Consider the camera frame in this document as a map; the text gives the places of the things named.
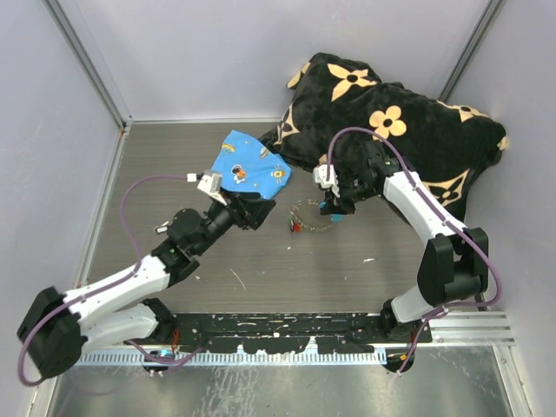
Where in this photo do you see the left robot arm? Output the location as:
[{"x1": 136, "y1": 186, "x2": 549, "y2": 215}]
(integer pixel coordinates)
[{"x1": 17, "y1": 192, "x2": 276, "y2": 387}]

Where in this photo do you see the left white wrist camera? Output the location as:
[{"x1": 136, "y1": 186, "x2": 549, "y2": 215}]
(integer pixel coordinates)
[{"x1": 186, "y1": 170, "x2": 227, "y2": 205}]

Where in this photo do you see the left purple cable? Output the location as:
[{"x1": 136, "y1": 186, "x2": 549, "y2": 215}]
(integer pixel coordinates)
[{"x1": 17, "y1": 173, "x2": 195, "y2": 387}]

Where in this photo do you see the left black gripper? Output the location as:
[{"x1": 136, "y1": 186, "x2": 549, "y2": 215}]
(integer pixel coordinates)
[{"x1": 194, "y1": 188, "x2": 275, "y2": 256}]

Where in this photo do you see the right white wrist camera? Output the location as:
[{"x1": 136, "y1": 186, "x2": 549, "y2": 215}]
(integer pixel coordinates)
[{"x1": 313, "y1": 164, "x2": 340, "y2": 197}]

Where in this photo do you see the bunch of coloured keys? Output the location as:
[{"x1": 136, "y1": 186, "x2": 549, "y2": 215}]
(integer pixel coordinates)
[{"x1": 288, "y1": 215, "x2": 302, "y2": 234}]

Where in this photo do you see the slotted cable duct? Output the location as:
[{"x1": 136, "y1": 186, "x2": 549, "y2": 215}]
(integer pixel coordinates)
[{"x1": 77, "y1": 348, "x2": 387, "y2": 367}]

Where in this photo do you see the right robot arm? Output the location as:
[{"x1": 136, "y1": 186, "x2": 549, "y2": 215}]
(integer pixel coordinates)
[{"x1": 313, "y1": 142, "x2": 488, "y2": 342}]

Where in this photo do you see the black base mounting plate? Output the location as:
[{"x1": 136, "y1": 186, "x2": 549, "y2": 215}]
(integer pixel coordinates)
[{"x1": 136, "y1": 313, "x2": 420, "y2": 354}]

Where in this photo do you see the aluminium frame rail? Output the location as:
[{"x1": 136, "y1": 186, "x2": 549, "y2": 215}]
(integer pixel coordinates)
[{"x1": 82, "y1": 310, "x2": 514, "y2": 354}]

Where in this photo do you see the white blue large keyring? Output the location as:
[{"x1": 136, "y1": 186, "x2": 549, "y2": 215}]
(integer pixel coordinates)
[{"x1": 289, "y1": 200, "x2": 343, "y2": 232}]

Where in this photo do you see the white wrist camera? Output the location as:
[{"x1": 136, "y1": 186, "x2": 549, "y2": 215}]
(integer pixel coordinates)
[
  {"x1": 313, "y1": 164, "x2": 340, "y2": 197},
  {"x1": 186, "y1": 170, "x2": 227, "y2": 205}
]

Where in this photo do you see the purple cable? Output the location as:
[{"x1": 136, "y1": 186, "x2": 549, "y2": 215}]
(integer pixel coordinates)
[
  {"x1": 326, "y1": 126, "x2": 504, "y2": 378},
  {"x1": 17, "y1": 173, "x2": 195, "y2": 387}
]

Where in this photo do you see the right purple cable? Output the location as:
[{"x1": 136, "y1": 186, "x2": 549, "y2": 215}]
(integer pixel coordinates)
[{"x1": 326, "y1": 126, "x2": 504, "y2": 378}]

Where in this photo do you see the blue space print cloth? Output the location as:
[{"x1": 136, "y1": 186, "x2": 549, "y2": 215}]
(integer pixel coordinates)
[{"x1": 212, "y1": 130, "x2": 292, "y2": 200}]

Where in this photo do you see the black floral plush pillow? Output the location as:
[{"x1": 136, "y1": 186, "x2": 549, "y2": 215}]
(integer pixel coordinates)
[{"x1": 259, "y1": 52, "x2": 507, "y2": 220}]

